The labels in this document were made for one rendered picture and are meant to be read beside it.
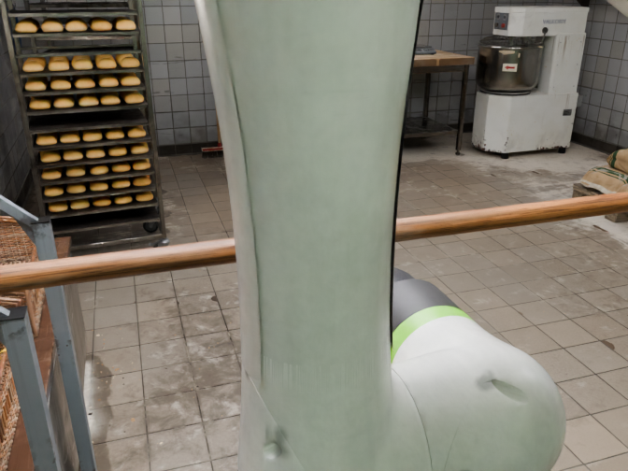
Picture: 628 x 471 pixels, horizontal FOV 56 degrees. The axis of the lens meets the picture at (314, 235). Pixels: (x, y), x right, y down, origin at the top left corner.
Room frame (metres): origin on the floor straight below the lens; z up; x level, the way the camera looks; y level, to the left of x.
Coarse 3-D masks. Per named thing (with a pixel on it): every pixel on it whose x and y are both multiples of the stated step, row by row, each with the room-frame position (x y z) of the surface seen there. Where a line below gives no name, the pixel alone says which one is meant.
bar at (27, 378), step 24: (24, 216) 1.35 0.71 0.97; (48, 216) 1.39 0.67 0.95; (48, 240) 1.36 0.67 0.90; (48, 288) 1.35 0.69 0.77; (0, 312) 0.90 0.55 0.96; (24, 312) 0.92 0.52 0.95; (0, 336) 0.91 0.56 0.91; (24, 336) 0.90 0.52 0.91; (72, 336) 1.39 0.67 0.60; (24, 360) 0.90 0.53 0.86; (72, 360) 1.36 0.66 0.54; (24, 384) 0.90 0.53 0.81; (72, 384) 1.36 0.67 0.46; (24, 408) 0.89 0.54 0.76; (48, 408) 0.93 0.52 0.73; (72, 408) 1.35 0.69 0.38; (48, 432) 0.90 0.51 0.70; (48, 456) 0.90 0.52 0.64
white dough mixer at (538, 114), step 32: (512, 32) 5.42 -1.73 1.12; (544, 32) 5.44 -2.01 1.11; (576, 32) 5.56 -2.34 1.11; (480, 64) 5.52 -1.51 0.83; (512, 64) 5.31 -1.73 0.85; (544, 64) 5.58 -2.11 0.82; (576, 64) 5.55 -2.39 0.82; (480, 96) 5.54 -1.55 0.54; (512, 96) 5.34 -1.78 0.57; (544, 96) 5.43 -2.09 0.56; (576, 96) 5.54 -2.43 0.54; (480, 128) 5.49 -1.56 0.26; (512, 128) 5.34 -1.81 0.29; (544, 128) 5.45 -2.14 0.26
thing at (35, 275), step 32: (416, 224) 0.71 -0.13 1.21; (448, 224) 0.72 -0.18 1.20; (480, 224) 0.73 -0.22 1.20; (512, 224) 0.75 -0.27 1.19; (96, 256) 0.60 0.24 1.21; (128, 256) 0.60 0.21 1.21; (160, 256) 0.61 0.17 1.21; (192, 256) 0.62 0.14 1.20; (224, 256) 0.63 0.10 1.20; (0, 288) 0.56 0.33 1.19; (32, 288) 0.57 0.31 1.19
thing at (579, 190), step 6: (576, 186) 4.13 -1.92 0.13; (582, 186) 4.10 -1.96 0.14; (576, 192) 4.13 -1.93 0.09; (582, 192) 4.06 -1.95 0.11; (588, 192) 4.03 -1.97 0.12; (594, 192) 3.97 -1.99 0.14; (600, 192) 3.97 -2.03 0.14; (606, 216) 3.82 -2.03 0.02; (612, 216) 3.78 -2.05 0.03; (618, 216) 3.74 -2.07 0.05; (624, 216) 3.76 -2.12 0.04
